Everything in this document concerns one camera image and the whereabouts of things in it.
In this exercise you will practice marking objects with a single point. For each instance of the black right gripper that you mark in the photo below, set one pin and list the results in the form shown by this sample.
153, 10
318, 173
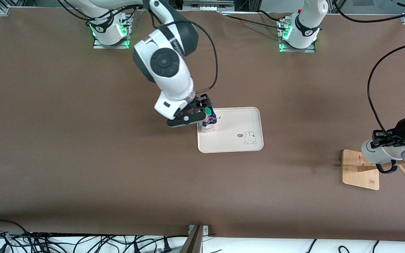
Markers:
201, 102

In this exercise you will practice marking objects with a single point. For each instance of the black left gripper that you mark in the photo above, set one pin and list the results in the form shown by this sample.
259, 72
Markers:
400, 128

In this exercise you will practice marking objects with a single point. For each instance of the blue white milk carton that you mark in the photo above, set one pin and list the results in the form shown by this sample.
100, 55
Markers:
209, 123

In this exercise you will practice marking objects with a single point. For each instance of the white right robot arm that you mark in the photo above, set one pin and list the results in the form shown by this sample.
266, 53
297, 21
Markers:
164, 63

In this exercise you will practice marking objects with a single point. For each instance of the wooden cup rack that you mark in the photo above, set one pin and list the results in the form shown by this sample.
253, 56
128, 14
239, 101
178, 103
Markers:
359, 172

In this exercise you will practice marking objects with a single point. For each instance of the cream rabbit print tray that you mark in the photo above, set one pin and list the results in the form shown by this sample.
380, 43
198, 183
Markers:
229, 140

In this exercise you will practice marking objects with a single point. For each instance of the grey metal equipment box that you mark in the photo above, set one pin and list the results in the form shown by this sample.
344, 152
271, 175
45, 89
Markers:
207, 5

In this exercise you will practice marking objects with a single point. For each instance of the black power plug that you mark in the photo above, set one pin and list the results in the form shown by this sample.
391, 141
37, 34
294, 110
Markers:
167, 246

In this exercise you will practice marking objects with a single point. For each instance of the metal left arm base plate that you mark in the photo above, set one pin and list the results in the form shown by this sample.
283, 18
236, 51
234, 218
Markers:
313, 47

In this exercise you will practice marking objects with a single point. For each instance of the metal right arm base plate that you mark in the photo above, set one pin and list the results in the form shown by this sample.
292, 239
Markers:
98, 45

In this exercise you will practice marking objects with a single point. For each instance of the metal camera post bracket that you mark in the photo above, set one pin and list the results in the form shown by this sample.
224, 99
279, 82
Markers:
194, 240

